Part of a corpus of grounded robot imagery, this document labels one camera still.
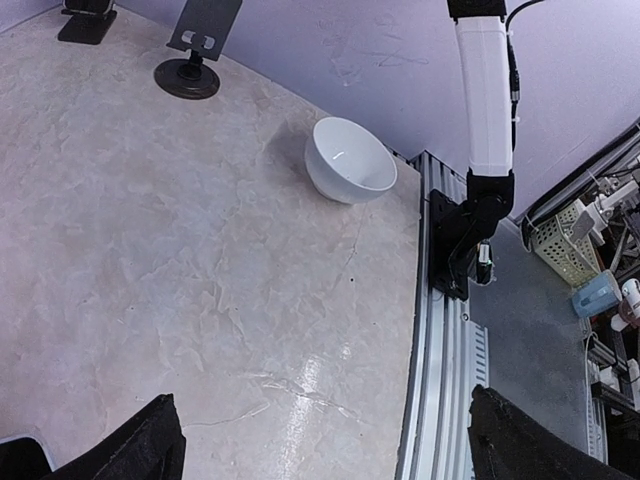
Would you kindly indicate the light blue plastic cup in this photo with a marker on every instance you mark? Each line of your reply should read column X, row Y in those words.
column 597, row 295

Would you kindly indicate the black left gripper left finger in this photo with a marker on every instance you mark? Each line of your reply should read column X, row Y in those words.
column 150, row 445

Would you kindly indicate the white bowl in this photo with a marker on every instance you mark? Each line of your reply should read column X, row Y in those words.
column 346, row 163

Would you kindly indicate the yellow plastic basket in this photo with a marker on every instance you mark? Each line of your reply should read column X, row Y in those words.
column 573, row 260

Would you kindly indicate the black plate phone stand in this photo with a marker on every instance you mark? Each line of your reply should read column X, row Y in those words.
column 202, row 30

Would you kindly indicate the black folding phone stand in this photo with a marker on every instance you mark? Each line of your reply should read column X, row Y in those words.
column 89, row 21

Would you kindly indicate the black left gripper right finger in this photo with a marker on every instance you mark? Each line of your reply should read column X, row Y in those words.
column 506, row 443

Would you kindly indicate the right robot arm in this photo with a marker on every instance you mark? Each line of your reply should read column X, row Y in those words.
column 491, row 83

